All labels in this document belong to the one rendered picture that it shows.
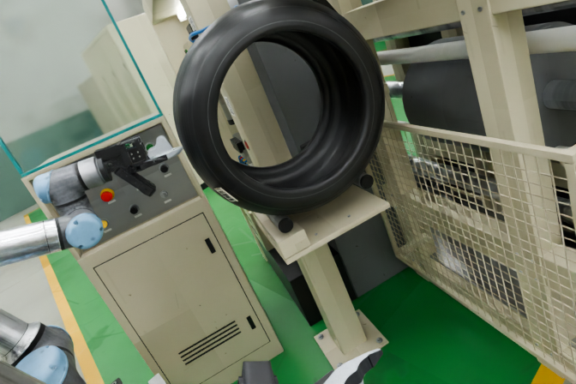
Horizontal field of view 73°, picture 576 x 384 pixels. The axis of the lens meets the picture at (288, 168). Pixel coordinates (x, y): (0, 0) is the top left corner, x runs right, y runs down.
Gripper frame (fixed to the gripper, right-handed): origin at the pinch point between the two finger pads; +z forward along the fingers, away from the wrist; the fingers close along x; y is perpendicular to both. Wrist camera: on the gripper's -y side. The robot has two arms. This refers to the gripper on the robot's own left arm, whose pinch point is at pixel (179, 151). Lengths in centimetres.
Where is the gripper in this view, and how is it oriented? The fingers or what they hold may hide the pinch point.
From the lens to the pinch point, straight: 110.4
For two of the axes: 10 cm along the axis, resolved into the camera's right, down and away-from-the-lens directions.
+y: -2.7, -9.2, -3.0
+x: -3.2, -2.1, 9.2
